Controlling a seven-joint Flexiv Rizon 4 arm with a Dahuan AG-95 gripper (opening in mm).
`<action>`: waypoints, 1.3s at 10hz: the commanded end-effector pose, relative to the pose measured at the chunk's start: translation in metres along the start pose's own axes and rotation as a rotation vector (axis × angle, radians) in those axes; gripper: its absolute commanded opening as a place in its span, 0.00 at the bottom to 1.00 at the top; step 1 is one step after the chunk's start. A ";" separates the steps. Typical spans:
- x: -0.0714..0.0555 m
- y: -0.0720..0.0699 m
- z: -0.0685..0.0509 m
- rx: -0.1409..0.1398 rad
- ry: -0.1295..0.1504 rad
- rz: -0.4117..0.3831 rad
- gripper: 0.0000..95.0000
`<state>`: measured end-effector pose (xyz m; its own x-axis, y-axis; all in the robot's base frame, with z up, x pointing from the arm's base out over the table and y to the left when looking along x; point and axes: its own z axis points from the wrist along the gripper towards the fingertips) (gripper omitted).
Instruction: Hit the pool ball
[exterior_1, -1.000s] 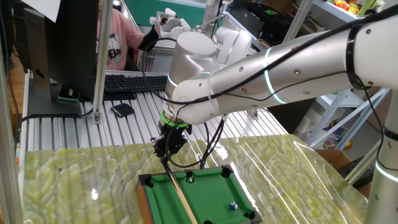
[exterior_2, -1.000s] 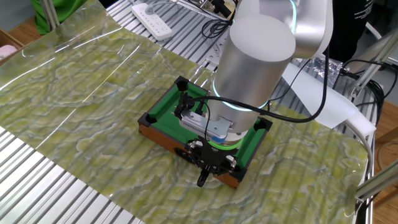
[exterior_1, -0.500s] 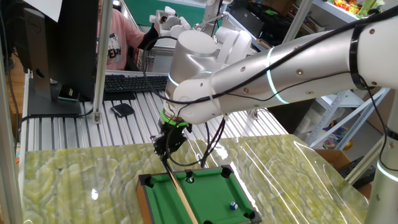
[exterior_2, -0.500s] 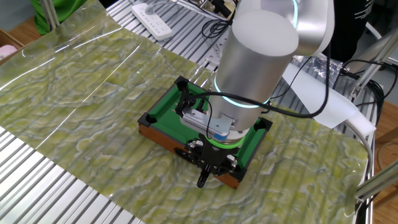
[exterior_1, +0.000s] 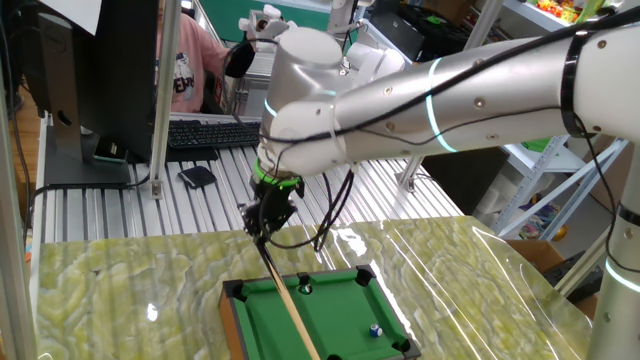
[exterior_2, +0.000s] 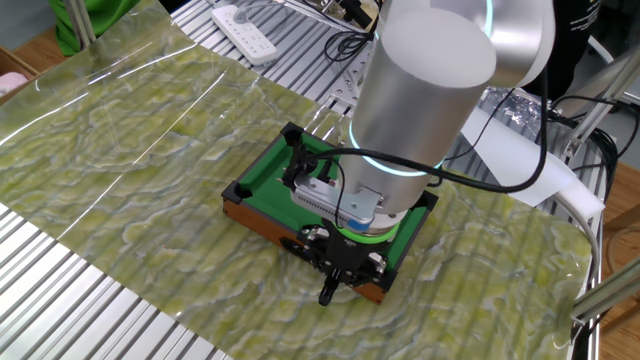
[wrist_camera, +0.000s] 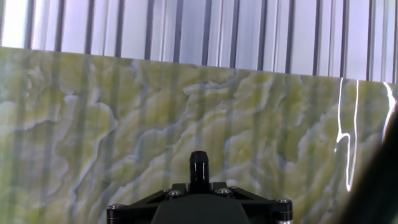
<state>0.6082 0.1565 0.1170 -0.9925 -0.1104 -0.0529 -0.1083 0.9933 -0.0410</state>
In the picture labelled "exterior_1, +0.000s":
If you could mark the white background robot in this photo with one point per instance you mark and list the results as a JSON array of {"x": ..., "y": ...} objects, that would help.
[{"x": 340, "y": 12}]

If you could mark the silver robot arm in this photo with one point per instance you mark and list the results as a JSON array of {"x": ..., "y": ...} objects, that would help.
[{"x": 475, "y": 100}]

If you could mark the black sleeved forearm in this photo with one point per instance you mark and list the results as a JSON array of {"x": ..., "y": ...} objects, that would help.
[{"x": 240, "y": 60}]

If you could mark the person in pink shirt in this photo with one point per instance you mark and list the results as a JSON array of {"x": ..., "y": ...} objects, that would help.
[{"x": 192, "y": 65}]

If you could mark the white paper sheet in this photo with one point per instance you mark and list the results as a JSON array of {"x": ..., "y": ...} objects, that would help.
[{"x": 75, "y": 12}]

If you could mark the mini pool table green felt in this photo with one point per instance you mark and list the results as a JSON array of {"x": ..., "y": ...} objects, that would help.
[{"x": 320, "y": 320}]

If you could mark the white metal shelving rack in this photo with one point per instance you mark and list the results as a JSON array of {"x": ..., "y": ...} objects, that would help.
[{"x": 530, "y": 160}]

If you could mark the colourful toys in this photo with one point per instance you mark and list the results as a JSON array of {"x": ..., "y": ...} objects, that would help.
[{"x": 540, "y": 220}]

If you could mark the brown cardboard carton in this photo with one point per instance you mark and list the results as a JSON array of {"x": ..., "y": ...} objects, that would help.
[{"x": 617, "y": 172}]

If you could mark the black computer monitor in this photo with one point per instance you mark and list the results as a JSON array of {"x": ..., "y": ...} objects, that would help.
[{"x": 125, "y": 75}]

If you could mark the green six pool ball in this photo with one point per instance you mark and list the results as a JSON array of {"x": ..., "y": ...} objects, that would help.
[{"x": 305, "y": 289}]

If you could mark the green marble pattern mat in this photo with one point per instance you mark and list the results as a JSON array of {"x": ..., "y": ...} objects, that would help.
[{"x": 125, "y": 290}]

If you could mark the open cardboard box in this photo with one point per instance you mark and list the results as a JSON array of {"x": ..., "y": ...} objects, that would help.
[{"x": 535, "y": 255}]

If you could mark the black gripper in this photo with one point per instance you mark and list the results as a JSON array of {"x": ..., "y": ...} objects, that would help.
[{"x": 277, "y": 205}]

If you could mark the colourful packages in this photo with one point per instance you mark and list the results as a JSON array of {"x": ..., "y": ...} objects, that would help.
[{"x": 555, "y": 7}]

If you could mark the black computer mouse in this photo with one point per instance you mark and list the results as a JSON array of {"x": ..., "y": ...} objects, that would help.
[{"x": 197, "y": 176}]

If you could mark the black phone green case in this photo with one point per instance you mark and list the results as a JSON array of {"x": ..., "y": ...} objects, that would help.
[{"x": 110, "y": 150}]

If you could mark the black keyboard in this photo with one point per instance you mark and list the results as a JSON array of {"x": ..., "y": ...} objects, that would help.
[{"x": 215, "y": 134}]

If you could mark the dark panel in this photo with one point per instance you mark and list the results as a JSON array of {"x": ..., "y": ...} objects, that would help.
[{"x": 465, "y": 185}]

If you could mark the white handheld device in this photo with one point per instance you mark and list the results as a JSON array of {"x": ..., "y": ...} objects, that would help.
[{"x": 270, "y": 22}]

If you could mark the green board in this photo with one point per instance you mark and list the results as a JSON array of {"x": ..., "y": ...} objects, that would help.
[{"x": 300, "y": 17}]

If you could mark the black device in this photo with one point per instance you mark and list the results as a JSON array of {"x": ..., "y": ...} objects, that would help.
[{"x": 575, "y": 277}]

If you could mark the blue ten pool ball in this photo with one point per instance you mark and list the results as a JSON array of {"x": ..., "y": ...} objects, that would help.
[{"x": 375, "y": 330}]

